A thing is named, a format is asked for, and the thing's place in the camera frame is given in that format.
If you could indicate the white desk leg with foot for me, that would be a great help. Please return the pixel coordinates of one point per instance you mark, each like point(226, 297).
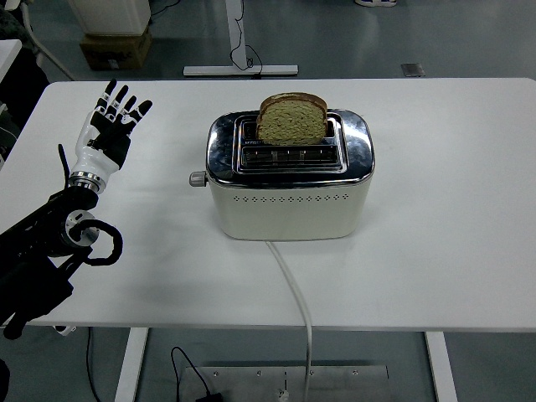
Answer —
point(238, 70)

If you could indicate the white chrome toaster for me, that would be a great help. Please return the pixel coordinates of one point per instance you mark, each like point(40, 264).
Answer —
point(285, 209)

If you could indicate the small white black device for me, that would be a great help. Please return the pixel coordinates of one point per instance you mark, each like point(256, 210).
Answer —
point(65, 330)

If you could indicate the grey patterned fabric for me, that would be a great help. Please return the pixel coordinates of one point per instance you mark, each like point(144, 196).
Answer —
point(10, 27)

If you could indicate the white chair frame tube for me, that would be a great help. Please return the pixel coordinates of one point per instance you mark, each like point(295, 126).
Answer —
point(48, 52)

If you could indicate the brown cardboard box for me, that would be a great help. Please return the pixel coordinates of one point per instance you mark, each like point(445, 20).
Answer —
point(115, 50)

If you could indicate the white side table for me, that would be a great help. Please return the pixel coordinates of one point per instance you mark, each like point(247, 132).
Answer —
point(8, 56)

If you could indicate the grey floor outlet cover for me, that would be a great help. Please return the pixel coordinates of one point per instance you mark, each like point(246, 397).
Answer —
point(413, 70)

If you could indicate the grey metal plate with screws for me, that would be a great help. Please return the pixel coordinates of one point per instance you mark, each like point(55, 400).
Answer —
point(343, 383)

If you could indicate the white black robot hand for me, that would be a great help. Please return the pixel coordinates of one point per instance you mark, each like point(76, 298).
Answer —
point(94, 161)

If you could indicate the brown bread slice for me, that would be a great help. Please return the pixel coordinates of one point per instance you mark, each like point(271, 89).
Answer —
point(291, 123)

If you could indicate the white table leg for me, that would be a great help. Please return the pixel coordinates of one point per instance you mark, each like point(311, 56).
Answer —
point(132, 364)
point(439, 368)

